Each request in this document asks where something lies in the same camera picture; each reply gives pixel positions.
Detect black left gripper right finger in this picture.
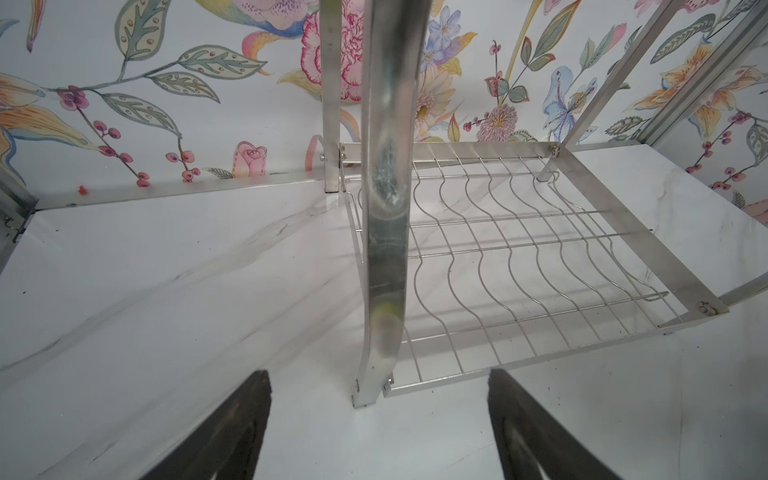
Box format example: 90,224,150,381
487,368,618,479

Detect stainless steel dish rack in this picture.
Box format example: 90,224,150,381
326,1,767,408

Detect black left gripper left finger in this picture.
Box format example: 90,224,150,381
143,370,272,479

